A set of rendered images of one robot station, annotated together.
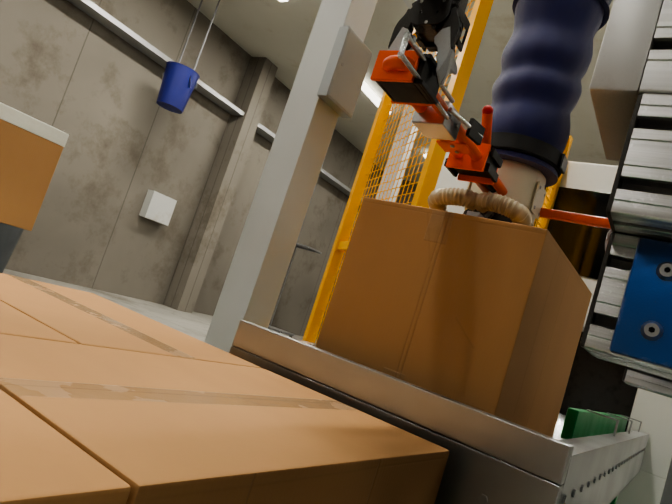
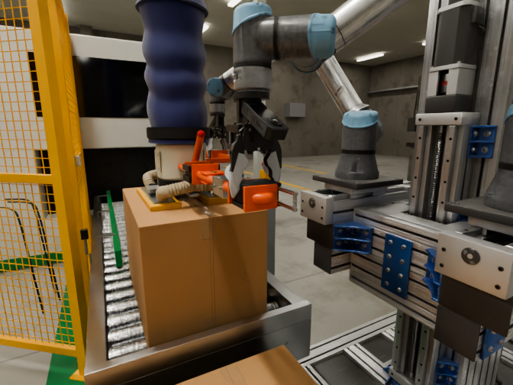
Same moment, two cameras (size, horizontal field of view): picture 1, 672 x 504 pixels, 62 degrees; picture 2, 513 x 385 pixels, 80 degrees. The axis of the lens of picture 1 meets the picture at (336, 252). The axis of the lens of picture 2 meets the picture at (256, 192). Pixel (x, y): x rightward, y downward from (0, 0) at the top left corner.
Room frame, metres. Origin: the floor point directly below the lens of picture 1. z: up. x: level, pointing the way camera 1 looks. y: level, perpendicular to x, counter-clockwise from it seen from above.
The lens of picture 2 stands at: (0.55, 0.52, 1.21)
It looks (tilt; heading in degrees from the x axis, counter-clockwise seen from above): 12 degrees down; 298
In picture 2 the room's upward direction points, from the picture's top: straight up
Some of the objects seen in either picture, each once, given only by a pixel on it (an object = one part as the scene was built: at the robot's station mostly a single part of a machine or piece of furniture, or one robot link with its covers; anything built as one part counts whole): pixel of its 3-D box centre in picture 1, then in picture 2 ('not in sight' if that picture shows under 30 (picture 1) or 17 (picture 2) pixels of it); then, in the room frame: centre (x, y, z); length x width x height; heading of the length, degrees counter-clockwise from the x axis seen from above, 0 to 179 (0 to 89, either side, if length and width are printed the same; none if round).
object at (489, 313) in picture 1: (465, 328); (186, 246); (1.33, -0.35, 0.75); 0.60 x 0.40 x 0.40; 146
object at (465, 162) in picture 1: (473, 163); (201, 172); (1.14, -0.22, 1.08); 0.10 x 0.08 x 0.06; 57
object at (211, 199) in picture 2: not in sight; (205, 189); (1.29, -0.44, 0.97); 0.34 x 0.10 x 0.05; 147
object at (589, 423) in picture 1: (615, 427); not in sight; (2.15, -1.23, 0.60); 1.60 x 0.11 x 0.09; 145
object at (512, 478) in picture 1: (354, 442); (217, 369); (1.04, -0.14, 0.48); 0.70 x 0.03 x 0.15; 55
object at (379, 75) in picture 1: (405, 78); (251, 194); (0.85, -0.02, 1.08); 0.08 x 0.07 x 0.05; 147
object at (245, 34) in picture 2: not in sight; (253, 39); (0.85, -0.04, 1.38); 0.09 x 0.08 x 0.11; 17
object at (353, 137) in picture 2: not in sight; (359, 129); (0.75, -0.62, 1.20); 0.13 x 0.12 x 0.14; 92
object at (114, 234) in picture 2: not in sight; (105, 216); (2.45, -0.79, 0.60); 1.60 x 0.11 x 0.09; 145
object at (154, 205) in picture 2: not in sight; (156, 193); (1.40, -0.28, 0.97); 0.34 x 0.10 x 0.05; 147
